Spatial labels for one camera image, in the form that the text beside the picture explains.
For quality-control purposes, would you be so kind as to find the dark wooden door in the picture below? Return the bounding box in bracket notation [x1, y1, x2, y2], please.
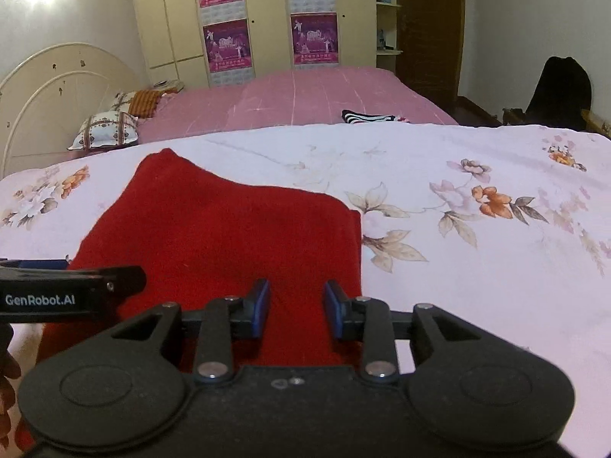
[395, 0, 467, 111]

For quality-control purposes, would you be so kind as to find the pink bedspread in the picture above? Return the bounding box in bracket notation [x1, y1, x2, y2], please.
[135, 66, 460, 145]

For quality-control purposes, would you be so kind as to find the small patterned pillow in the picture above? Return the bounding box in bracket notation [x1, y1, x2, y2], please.
[112, 90, 140, 116]

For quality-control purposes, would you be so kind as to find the black bag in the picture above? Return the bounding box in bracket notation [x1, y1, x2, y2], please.
[522, 56, 593, 132]

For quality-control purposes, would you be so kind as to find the black white striped cloth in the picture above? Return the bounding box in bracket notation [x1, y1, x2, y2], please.
[340, 109, 407, 126]

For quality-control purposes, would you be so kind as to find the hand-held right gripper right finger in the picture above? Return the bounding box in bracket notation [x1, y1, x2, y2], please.
[323, 281, 483, 385]

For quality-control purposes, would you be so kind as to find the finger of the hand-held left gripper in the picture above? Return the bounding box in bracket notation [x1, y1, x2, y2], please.
[0, 259, 71, 271]

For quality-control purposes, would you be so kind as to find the cream corner shelf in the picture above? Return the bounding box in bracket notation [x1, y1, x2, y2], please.
[375, 0, 402, 73]

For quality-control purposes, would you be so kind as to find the red knit garment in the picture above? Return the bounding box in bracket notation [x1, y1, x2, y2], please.
[14, 148, 364, 449]

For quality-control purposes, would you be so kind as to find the cream arched headboard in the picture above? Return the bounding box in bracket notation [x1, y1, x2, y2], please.
[0, 42, 150, 180]

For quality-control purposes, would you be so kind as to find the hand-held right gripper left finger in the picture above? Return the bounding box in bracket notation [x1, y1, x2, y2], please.
[111, 278, 272, 385]

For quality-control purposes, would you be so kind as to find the cream wardrobe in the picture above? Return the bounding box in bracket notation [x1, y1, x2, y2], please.
[129, 0, 379, 89]

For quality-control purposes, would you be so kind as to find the person's left hand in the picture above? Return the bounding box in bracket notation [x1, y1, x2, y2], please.
[0, 324, 23, 445]

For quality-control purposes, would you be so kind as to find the orange striped cushion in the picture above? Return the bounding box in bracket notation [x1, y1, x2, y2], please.
[128, 89, 166, 118]

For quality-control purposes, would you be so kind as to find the floral white bedsheet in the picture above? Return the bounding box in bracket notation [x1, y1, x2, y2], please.
[0, 123, 611, 458]

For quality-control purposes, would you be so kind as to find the patterned white pillow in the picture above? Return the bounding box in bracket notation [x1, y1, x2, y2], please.
[67, 110, 141, 152]

